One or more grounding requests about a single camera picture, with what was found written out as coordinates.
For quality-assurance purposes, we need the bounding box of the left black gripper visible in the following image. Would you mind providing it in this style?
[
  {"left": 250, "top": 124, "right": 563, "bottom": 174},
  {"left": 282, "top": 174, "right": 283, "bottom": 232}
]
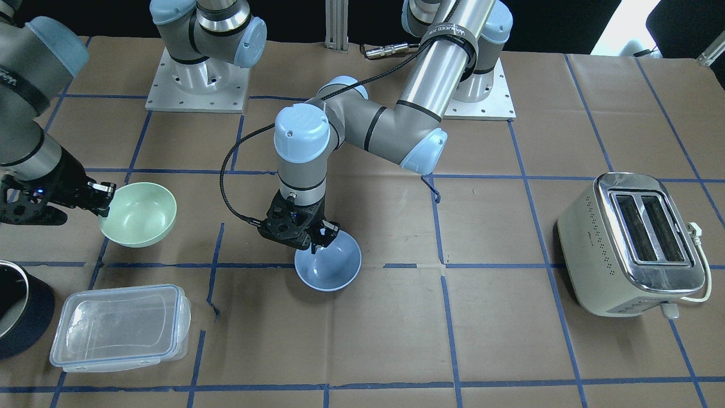
[{"left": 257, "top": 191, "right": 340, "bottom": 254}]

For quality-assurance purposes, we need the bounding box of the green bowl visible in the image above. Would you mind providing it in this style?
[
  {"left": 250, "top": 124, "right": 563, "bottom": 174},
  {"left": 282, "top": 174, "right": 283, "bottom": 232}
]
[{"left": 99, "top": 182, "right": 178, "bottom": 248}]

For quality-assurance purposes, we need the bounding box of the blue bowl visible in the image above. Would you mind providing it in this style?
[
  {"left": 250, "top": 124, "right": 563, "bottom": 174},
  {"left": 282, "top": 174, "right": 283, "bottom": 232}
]
[{"left": 293, "top": 230, "right": 362, "bottom": 292}]

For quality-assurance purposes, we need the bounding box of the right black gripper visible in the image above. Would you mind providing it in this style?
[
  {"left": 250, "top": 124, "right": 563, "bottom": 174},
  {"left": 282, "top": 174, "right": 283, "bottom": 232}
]
[{"left": 1, "top": 149, "right": 117, "bottom": 226}]

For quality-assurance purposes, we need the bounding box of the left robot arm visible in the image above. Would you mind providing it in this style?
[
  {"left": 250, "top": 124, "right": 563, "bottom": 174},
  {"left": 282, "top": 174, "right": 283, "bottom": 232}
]
[{"left": 251, "top": 1, "right": 513, "bottom": 250}]

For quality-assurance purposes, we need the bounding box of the clear plastic food container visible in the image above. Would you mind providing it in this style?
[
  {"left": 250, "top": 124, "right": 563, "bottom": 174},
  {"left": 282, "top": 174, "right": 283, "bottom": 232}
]
[{"left": 49, "top": 284, "right": 191, "bottom": 373}]

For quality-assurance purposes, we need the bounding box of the black braided cable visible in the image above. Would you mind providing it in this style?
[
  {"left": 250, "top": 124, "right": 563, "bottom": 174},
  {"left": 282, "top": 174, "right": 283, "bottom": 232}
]
[{"left": 218, "top": 34, "right": 476, "bottom": 227}]

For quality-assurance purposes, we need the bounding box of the aluminium frame post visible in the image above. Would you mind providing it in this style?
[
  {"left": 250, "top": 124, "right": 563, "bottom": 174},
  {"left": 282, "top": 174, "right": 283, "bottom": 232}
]
[{"left": 324, "top": 0, "right": 349, "bottom": 54}]

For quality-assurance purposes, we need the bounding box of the dark blue saucepan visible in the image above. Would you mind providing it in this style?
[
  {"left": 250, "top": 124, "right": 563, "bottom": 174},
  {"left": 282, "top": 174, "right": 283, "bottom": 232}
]
[{"left": 1, "top": 260, "right": 56, "bottom": 360}]

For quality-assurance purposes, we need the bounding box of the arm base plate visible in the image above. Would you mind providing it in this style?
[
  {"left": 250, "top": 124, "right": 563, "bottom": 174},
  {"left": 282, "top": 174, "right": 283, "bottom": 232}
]
[
  {"left": 145, "top": 49, "right": 251, "bottom": 114},
  {"left": 443, "top": 58, "right": 517, "bottom": 121}
]

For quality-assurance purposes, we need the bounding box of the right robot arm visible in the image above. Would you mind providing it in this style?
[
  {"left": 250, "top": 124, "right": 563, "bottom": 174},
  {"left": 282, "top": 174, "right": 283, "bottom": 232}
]
[{"left": 1, "top": 1, "right": 267, "bottom": 226}]

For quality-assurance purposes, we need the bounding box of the cream toaster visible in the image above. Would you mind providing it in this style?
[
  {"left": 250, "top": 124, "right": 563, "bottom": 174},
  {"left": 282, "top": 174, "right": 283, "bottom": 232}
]
[{"left": 556, "top": 172, "right": 712, "bottom": 320}]

